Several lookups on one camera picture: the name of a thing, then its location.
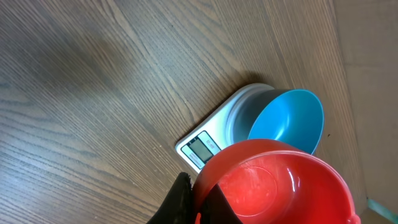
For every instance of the blue bowl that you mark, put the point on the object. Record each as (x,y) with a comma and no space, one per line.
(295,117)

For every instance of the white digital kitchen scale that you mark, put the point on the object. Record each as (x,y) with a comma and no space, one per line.
(215,132)

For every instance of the red measuring scoop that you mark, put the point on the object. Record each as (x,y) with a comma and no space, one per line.
(268,181)

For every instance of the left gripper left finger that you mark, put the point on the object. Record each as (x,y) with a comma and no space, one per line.
(177,207)

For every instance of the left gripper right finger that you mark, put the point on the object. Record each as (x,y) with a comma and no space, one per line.
(216,209)

